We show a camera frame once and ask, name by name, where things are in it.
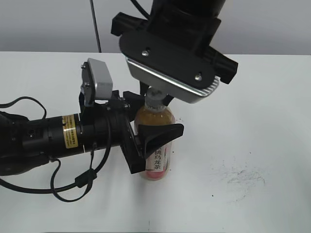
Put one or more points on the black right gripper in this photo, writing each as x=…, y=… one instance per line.
x=190, y=33

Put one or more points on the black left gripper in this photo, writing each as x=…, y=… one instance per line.
x=107, y=125

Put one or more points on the white bottle cap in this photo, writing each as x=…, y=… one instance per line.
x=154, y=98

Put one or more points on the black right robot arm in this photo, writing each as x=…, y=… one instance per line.
x=197, y=8

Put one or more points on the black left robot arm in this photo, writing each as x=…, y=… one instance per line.
x=26, y=144

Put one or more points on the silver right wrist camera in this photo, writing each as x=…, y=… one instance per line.
x=168, y=68

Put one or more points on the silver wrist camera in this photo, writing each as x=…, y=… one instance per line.
x=97, y=83
x=168, y=68

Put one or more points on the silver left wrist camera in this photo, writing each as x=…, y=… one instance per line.
x=97, y=83

